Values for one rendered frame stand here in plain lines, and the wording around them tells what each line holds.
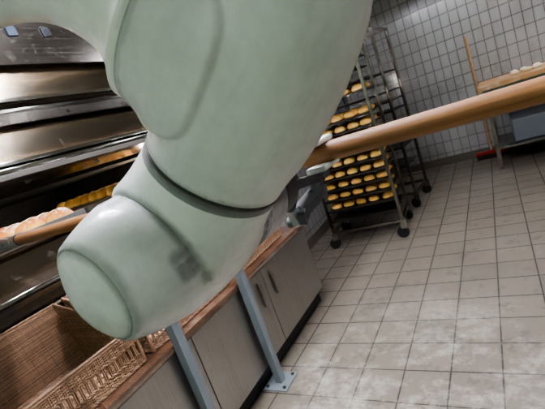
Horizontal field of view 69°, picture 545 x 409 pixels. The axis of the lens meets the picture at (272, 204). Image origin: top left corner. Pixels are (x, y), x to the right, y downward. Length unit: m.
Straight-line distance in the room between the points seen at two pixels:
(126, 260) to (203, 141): 0.08
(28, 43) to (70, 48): 0.22
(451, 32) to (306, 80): 5.35
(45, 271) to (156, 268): 1.76
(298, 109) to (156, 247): 0.12
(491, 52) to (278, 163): 5.34
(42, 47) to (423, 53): 4.38
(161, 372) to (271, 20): 1.55
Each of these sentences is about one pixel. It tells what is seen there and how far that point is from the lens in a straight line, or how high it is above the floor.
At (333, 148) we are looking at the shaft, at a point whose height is 1.20.
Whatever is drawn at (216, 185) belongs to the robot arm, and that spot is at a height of 1.23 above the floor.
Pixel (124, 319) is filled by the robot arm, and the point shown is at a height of 1.18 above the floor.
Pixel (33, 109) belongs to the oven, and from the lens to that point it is 2.17.
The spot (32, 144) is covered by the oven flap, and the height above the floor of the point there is 1.53.
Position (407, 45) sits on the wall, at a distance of 5.60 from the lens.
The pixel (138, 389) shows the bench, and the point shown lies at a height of 0.54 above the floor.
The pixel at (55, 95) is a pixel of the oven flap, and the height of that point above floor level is 1.72.
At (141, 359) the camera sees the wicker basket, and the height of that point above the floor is 0.60.
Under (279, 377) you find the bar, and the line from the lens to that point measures 2.20.
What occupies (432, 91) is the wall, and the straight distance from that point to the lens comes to 5.58.
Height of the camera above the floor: 1.26
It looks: 11 degrees down
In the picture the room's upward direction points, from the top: 20 degrees counter-clockwise
